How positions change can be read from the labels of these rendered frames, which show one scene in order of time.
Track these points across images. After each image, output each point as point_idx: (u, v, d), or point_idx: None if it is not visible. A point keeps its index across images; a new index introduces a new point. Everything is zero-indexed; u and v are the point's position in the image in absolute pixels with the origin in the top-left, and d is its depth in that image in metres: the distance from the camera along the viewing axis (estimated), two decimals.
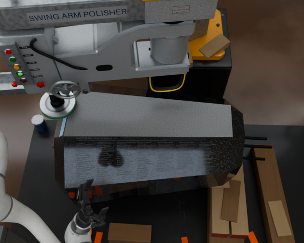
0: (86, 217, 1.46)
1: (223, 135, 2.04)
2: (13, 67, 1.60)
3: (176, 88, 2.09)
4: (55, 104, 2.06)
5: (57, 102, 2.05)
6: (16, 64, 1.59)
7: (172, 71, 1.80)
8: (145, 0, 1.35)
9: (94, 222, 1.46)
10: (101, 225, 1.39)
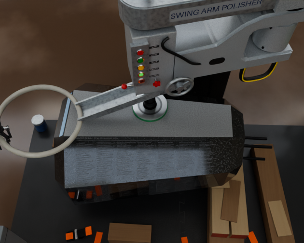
0: None
1: (223, 135, 2.04)
2: (138, 68, 1.60)
3: (264, 77, 2.14)
4: (150, 107, 2.09)
5: (152, 105, 2.08)
6: (141, 65, 1.59)
7: (276, 58, 1.85)
8: None
9: None
10: None
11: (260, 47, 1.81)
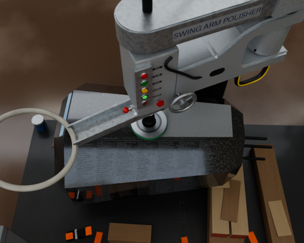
0: None
1: (223, 135, 2.04)
2: (142, 91, 1.53)
3: (258, 78, 2.13)
4: (150, 124, 2.02)
5: (152, 122, 2.01)
6: (145, 87, 1.53)
7: (272, 60, 1.84)
8: None
9: None
10: None
11: (252, 50, 1.80)
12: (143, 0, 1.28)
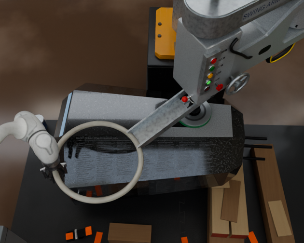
0: (50, 171, 1.77)
1: (223, 135, 2.04)
2: (208, 76, 1.57)
3: (285, 53, 2.23)
4: (196, 113, 2.07)
5: (198, 110, 2.06)
6: (211, 73, 1.57)
7: None
8: None
9: (44, 169, 1.78)
10: (46, 178, 1.84)
11: (293, 26, 1.89)
12: None
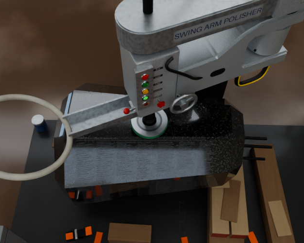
0: None
1: (223, 135, 2.04)
2: (143, 92, 1.53)
3: (258, 78, 2.13)
4: (150, 123, 2.00)
5: (152, 120, 1.99)
6: (146, 88, 1.52)
7: (272, 60, 1.84)
8: None
9: None
10: None
11: (252, 49, 1.80)
12: (144, 1, 1.28)
